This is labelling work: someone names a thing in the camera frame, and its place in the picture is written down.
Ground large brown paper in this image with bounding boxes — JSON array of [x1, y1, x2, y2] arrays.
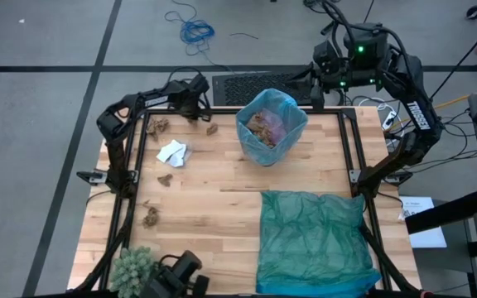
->
[[245, 112, 277, 149]]

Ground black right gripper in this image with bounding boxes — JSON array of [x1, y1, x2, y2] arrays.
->
[[283, 40, 342, 111]]

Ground black perforated metal case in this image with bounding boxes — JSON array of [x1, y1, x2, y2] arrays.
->
[[212, 70, 318, 107]]

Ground yellow cable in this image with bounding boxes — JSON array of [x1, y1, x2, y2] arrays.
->
[[435, 87, 477, 112]]

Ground teal trash bag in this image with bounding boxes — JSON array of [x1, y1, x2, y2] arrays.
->
[[255, 190, 383, 298]]

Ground printed white paper sheet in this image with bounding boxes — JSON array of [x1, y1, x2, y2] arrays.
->
[[398, 195, 448, 249]]

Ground green artificial succulent plant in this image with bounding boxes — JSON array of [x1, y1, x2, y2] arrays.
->
[[108, 245, 160, 298]]

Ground short black wire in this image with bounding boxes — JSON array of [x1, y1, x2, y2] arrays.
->
[[229, 31, 260, 41]]

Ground white power strip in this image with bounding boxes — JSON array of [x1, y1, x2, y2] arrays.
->
[[381, 109, 398, 132]]

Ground black bar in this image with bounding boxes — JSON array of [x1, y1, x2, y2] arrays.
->
[[404, 187, 477, 236]]

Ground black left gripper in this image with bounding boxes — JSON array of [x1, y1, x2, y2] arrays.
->
[[178, 73, 214, 124]]

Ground light blue trash bag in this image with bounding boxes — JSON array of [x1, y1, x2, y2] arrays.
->
[[235, 87, 309, 167]]

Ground blue coiled cable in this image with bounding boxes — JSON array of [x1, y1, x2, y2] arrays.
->
[[163, 0, 234, 74]]

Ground long black cable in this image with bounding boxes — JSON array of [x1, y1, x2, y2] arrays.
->
[[428, 20, 477, 103]]

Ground pink plastic wrapper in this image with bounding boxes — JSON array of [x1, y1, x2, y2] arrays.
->
[[263, 107, 288, 143]]

